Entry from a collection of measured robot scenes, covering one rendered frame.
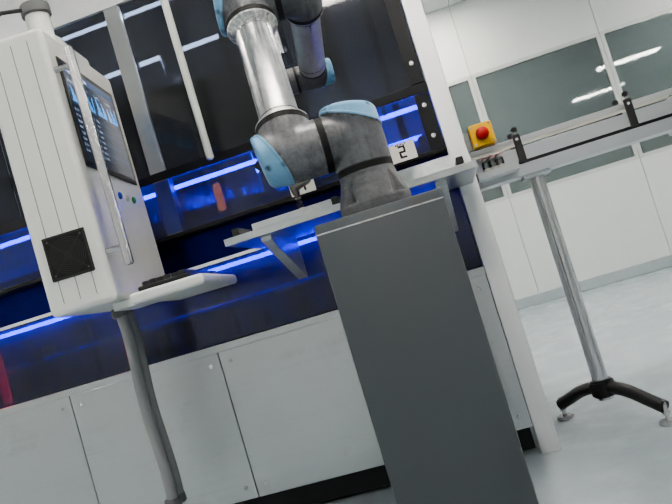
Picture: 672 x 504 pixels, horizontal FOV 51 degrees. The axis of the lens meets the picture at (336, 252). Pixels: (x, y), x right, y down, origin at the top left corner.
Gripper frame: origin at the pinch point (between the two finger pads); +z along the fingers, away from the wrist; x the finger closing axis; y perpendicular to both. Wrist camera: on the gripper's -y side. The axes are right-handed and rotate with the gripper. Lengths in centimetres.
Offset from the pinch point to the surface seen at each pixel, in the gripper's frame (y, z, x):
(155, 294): -36, 18, -33
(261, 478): -41, 82, 19
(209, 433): -54, 64, 19
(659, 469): 72, 96, -17
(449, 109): 51, -13, 20
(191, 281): -26.3, 17.1, -31.9
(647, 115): 109, 6, 31
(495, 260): 51, 36, 19
